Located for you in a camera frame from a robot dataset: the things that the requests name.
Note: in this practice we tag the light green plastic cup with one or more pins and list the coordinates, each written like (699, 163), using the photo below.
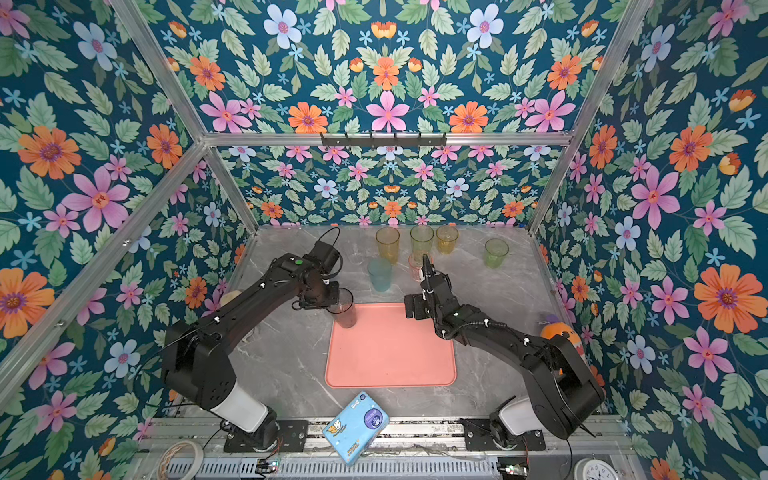
(496, 250)

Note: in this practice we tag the teal plastic cup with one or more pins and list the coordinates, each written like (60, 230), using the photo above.
(380, 274)

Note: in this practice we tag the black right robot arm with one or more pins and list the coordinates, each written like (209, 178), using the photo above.
(561, 391)

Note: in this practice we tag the dark grey plastic cup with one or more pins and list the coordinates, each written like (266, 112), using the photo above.
(343, 311)

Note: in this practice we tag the blue cartoon box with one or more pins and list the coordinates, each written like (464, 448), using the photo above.
(353, 430)

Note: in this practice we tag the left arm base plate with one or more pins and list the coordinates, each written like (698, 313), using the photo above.
(281, 436)

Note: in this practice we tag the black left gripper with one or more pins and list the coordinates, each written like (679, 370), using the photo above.
(308, 302)

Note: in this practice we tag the pink plastic cup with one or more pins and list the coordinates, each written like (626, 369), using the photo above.
(415, 262)

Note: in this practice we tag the clear plastic cup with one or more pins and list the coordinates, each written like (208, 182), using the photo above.
(356, 258)

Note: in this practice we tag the amber plastic cup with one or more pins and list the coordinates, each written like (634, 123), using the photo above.
(447, 237)

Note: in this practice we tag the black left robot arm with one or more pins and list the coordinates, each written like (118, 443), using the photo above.
(195, 358)

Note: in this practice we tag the yellow plastic cup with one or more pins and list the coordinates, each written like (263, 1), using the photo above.
(387, 239)

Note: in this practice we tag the orange plush toy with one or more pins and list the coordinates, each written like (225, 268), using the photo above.
(551, 330)

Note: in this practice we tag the pink rectangular tray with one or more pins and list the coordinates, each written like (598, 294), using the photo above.
(385, 349)

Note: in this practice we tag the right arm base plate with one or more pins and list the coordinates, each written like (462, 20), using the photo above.
(491, 435)

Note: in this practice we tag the olive green plastic cup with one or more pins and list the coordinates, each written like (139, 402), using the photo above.
(422, 237)

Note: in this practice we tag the beige sponge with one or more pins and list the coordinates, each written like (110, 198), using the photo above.
(228, 297)

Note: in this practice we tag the black hook rail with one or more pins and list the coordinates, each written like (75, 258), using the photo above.
(371, 140)

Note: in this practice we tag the white clock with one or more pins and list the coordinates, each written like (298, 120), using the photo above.
(594, 469)

